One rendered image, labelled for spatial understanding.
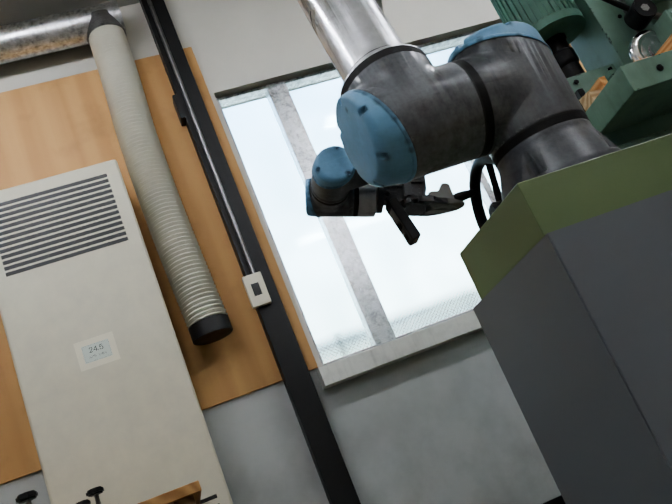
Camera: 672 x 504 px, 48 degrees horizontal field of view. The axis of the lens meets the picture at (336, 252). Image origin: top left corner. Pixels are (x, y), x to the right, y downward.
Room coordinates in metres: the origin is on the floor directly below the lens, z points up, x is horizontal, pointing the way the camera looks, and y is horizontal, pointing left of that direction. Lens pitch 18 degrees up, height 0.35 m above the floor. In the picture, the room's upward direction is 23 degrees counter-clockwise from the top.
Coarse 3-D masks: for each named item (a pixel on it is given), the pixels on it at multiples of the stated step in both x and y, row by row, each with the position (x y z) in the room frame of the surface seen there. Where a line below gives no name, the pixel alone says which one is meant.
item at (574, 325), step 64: (576, 256) 0.90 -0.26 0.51; (640, 256) 0.92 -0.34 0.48; (512, 320) 1.07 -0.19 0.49; (576, 320) 0.92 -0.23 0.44; (640, 320) 0.91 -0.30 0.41; (512, 384) 1.17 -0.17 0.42; (576, 384) 0.99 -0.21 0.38; (640, 384) 0.90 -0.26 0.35; (576, 448) 1.07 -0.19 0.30; (640, 448) 0.93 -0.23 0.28
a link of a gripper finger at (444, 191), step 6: (444, 186) 1.70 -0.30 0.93; (432, 192) 1.70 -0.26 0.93; (438, 192) 1.70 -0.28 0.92; (444, 192) 1.70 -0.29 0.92; (450, 192) 1.71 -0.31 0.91; (450, 198) 1.70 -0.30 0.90; (432, 204) 1.69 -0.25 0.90; (438, 204) 1.69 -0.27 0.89; (444, 204) 1.70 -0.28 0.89; (450, 204) 1.70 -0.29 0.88; (456, 204) 1.71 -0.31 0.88; (462, 204) 1.72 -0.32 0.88
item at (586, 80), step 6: (606, 66) 1.73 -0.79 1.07; (612, 66) 1.74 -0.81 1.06; (588, 72) 1.72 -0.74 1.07; (594, 72) 1.72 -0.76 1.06; (600, 72) 1.73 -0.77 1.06; (606, 72) 1.73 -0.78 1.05; (570, 78) 1.71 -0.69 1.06; (576, 78) 1.71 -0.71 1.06; (582, 78) 1.72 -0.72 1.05; (588, 78) 1.72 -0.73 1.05; (594, 78) 1.72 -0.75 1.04; (606, 78) 1.73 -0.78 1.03; (570, 84) 1.71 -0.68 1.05; (576, 84) 1.71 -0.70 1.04; (582, 84) 1.71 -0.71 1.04; (588, 84) 1.72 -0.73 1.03; (576, 90) 1.71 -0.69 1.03; (588, 90) 1.72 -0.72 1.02
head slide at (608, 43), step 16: (576, 0) 1.73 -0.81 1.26; (592, 0) 1.71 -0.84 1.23; (592, 16) 1.71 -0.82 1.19; (608, 16) 1.71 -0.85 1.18; (592, 32) 1.74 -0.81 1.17; (608, 32) 1.71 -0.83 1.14; (624, 32) 1.71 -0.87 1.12; (576, 48) 1.83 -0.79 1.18; (592, 48) 1.77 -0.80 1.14; (608, 48) 1.72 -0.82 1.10; (624, 48) 1.71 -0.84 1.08; (592, 64) 1.80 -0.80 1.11; (608, 64) 1.75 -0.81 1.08; (624, 64) 1.70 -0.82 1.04
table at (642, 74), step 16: (640, 64) 1.36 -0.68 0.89; (656, 64) 1.37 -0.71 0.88; (624, 80) 1.36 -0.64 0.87; (640, 80) 1.36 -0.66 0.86; (656, 80) 1.37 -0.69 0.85; (608, 96) 1.43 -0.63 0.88; (624, 96) 1.39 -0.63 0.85; (640, 96) 1.39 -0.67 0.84; (656, 96) 1.43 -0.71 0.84; (592, 112) 1.50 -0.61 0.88; (608, 112) 1.45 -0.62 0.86; (624, 112) 1.45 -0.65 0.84; (640, 112) 1.49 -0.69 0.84; (656, 112) 1.53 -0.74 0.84; (608, 128) 1.50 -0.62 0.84
